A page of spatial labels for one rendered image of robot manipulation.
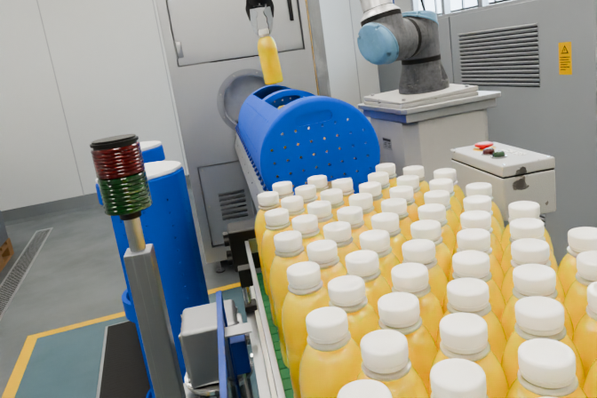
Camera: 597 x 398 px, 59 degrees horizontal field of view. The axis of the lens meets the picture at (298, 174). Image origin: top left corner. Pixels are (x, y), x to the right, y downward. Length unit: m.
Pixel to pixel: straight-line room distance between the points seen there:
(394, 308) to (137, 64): 5.79
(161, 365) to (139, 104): 5.47
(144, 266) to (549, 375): 0.53
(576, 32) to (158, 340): 2.26
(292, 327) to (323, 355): 0.12
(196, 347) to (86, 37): 5.37
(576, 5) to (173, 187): 1.86
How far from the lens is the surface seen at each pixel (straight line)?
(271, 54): 1.91
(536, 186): 1.00
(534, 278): 0.56
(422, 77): 1.59
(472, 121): 1.59
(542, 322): 0.50
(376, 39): 1.48
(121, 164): 0.72
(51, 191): 6.38
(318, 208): 0.84
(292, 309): 0.61
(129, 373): 2.44
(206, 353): 1.06
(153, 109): 6.20
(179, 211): 1.74
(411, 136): 1.51
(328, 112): 1.20
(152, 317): 0.79
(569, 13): 2.69
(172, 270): 1.76
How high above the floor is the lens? 1.33
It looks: 13 degrees down
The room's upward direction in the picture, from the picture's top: 8 degrees counter-clockwise
